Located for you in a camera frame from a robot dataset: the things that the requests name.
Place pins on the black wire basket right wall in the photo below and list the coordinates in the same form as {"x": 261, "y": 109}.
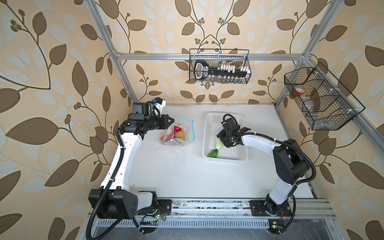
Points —
{"x": 328, "y": 104}

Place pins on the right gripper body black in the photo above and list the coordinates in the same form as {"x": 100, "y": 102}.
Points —
{"x": 224, "y": 138}

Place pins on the white plastic perforated basket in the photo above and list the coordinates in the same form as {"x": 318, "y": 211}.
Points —
{"x": 217, "y": 138}

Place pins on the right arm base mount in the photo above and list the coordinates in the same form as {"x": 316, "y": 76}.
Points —
{"x": 267, "y": 208}

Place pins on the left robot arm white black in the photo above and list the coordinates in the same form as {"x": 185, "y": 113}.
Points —
{"x": 113, "y": 200}

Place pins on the white radish green leaves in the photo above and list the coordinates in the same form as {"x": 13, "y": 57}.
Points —
{"x": 214, "y": 153}

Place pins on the black white tool in basket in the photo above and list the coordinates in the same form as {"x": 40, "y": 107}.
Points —
{"x": 202, "y": 70}

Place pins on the black wire basket wall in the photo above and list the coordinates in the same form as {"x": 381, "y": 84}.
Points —
{"x": 238, "y": 57}
{"x": 328, "y": 104}

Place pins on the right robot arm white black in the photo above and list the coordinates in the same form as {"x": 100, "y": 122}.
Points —
{"x": 293, "y": 166}

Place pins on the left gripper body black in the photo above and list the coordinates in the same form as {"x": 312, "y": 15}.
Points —
{"x": 153, "y": 122}

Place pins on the black wire basket back wall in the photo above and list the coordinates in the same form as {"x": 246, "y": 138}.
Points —
{"x": 238, "y": 57}

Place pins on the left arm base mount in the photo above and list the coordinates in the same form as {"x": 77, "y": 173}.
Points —
{"x": 147, "y": 219}

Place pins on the clear zip top bag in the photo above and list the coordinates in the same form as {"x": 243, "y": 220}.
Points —
{"x": 188, "y": 128}

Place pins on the aluminium frame rail front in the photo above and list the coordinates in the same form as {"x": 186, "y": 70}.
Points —
{"x": 224, "y": 208}

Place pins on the yellow potato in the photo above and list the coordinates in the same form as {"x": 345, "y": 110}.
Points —
{"x": 180, "y": 135}

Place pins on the red capped bottle in basket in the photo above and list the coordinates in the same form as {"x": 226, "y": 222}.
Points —
{"x": 297, "y": 92}

